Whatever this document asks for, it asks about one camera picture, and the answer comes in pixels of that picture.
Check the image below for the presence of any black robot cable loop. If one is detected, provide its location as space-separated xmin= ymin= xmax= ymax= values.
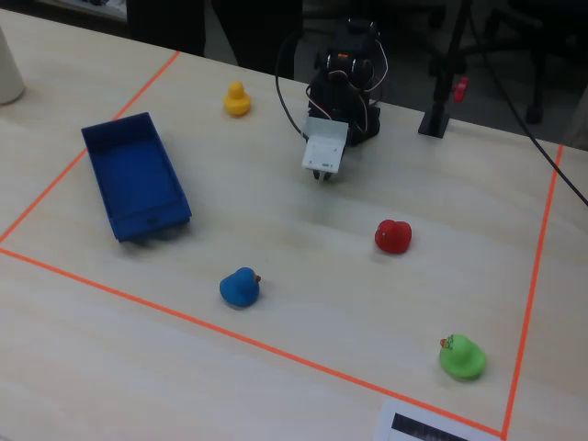
xmin=275 ymin=29 xmax=314 ymax=141

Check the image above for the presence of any blue plastic box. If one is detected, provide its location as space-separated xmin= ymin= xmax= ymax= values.
xmin=81 ymin=111 xmax=193 ymax=243

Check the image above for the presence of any white paper with black print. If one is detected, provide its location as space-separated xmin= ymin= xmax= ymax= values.
xmin=372 ymin=397 xmax=502 ymax=441

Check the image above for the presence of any blue rubber duck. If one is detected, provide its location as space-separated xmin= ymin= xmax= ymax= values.
xmin=219 ymin=266 xmax=263 ymax=309

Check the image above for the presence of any orange tape line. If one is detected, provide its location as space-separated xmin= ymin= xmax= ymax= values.
xmin=501 ymin=144 xmax=564 ymax=440
xmin=0 ymin=247 xmax=505 ymax=437
xmin=0 ymin=50 xmax=182 ymax=244

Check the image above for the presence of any red clamp knob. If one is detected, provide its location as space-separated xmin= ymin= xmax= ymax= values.
xmin=451 ymin=76 xmax=470 ymax=104

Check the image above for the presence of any yellow rubber duck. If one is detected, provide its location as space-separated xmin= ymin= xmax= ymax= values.
xmin=222 ymin=80 xmax=253 ymax=118

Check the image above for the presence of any white cylinder container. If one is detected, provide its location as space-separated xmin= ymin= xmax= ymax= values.
xmin=0 ymin=22 xmax=27 ymax=106

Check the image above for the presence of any long black cable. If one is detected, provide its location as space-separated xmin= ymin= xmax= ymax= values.
xmin=466 ymin=0 xmax=588 ymax=207

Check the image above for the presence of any red rubber duck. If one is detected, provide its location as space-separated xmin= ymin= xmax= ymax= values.
xmin=374 ymin=219 xmax=413 ymax=255

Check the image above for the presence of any white camera box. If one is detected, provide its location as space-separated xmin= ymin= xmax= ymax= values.
xmin=300 ymin=116 xmax=351 ymax=175

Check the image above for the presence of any black office chair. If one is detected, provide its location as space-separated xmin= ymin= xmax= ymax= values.
xmin=480 ymin=0 xmax=578 ymax=126

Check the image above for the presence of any green rubber duck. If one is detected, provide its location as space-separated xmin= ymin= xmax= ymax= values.
xmin=438 ymin=334 xmax=488 ymax=381

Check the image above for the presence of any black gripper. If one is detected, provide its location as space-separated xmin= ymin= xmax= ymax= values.
xmin=311 ymin=122 xmax=369 ymax=184

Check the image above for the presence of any black stand pole with base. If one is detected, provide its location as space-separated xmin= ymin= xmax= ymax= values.
xmin=417 ymin=0 xmax=474 ymax=139

